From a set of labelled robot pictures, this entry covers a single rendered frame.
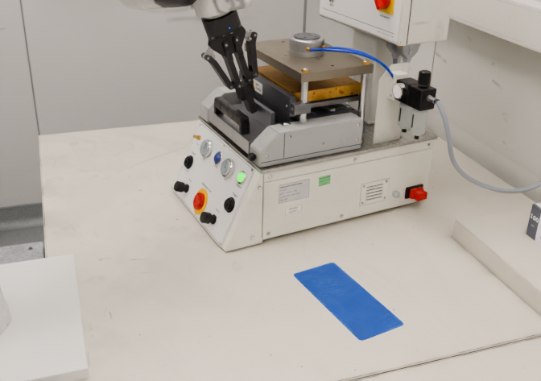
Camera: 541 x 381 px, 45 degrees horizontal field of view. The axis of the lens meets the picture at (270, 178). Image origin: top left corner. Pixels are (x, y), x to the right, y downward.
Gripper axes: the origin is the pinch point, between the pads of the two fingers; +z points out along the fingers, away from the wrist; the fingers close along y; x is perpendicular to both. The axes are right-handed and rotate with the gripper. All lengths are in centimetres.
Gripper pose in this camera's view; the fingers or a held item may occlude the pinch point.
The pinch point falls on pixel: (247, 97)
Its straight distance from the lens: 145.4
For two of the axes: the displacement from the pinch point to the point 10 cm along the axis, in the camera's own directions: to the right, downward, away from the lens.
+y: -8.4, 4.7, -2.5
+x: 4.6, 4.0, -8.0
